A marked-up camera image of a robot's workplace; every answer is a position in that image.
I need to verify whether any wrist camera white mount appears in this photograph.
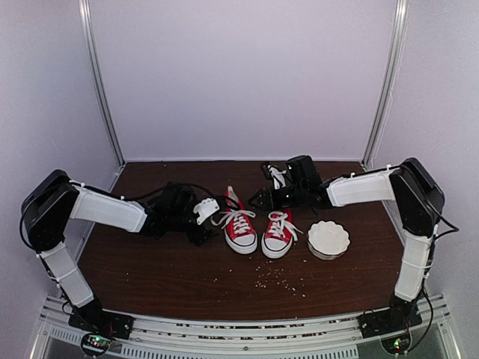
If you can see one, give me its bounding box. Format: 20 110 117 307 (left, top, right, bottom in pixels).
260 162 287 190
192 196 227 225

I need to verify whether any right aluminium corner post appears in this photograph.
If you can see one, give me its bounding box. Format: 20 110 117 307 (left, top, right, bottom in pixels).
361 0 410 169

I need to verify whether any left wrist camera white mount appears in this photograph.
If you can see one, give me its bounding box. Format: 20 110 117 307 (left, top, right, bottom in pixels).
192 196 227 225

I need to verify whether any white scalloped ceramic bowl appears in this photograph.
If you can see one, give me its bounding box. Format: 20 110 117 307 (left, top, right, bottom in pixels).
307 221 351 260

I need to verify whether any red canvas sneaker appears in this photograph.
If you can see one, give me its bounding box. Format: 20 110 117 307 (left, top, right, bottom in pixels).
260 209 303 260
211 186 257 255

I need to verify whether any left aluminium corner post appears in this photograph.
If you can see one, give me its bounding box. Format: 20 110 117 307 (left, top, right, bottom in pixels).
78 0 126 167

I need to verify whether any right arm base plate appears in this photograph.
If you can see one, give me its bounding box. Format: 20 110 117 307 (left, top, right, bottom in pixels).
357 309 423 338

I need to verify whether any aluminium front rail frame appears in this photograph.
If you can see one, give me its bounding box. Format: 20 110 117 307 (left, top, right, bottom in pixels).
31 295 461 359

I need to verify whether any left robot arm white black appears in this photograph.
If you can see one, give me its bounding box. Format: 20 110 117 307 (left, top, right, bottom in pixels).
19 169 226 332

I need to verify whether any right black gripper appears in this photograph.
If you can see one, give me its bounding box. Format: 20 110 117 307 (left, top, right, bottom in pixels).
248 182 308 212

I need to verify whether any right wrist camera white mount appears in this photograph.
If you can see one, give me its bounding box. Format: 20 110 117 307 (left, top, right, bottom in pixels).
260 162 287 190

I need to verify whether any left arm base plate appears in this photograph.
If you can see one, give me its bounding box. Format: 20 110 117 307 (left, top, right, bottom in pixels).
68 311 134 340

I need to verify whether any aluminium corner post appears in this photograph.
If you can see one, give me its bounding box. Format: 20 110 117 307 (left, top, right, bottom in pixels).
361 0 410 169
78 0 126 167

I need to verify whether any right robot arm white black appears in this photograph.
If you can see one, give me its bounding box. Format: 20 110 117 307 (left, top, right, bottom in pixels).
248 155 445 331

